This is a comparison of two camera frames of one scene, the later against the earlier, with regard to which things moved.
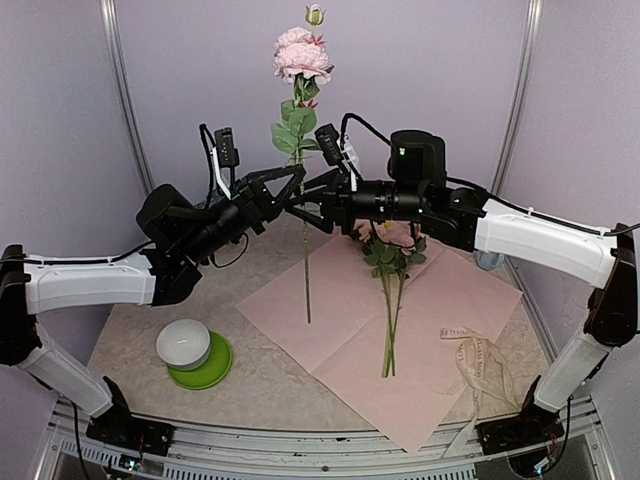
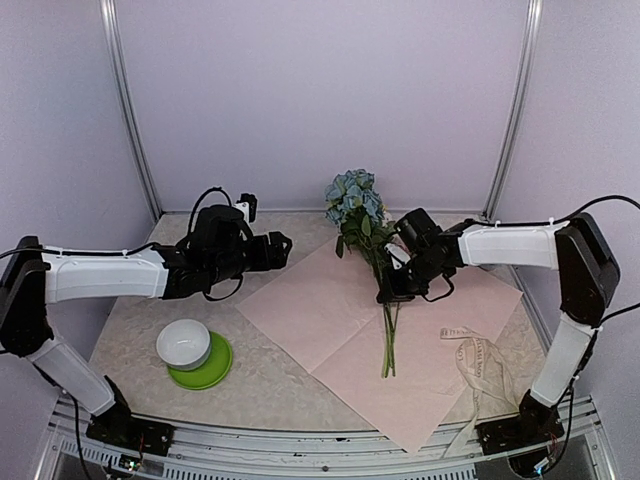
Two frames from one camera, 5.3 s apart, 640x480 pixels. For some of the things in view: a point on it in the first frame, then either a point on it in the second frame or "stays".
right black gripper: x=340 y=211 -> x=386 y=292
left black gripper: x=256 y=202 -> x=279 y=256
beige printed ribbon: x=483 y=364 stays
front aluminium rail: x=320 y=454 stays
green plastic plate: x=213 y=370 stays
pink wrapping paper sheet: x=446 y=313 stays
